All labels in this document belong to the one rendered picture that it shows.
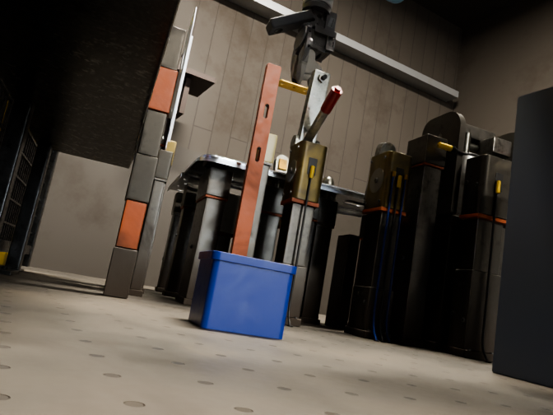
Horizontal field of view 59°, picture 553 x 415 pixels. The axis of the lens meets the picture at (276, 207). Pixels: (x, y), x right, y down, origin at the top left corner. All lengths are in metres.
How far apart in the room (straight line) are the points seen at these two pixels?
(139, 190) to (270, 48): 3.10
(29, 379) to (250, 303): 0.39
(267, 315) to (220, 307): 0.06
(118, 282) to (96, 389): 0.64
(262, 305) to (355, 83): 3.74
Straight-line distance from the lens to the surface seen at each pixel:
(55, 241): 3.19
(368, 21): 4.55
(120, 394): 0.24
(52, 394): 0.22
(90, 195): 3.22
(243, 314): 0.60
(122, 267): 0.87
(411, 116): 4.59
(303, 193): 0.94
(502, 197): 1.03
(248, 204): 0.94
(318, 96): 1.04
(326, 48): 1.25
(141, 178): 0.89
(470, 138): 1.14
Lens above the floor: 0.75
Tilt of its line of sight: 10 degrees up
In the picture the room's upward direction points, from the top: 10 degrees clockwise
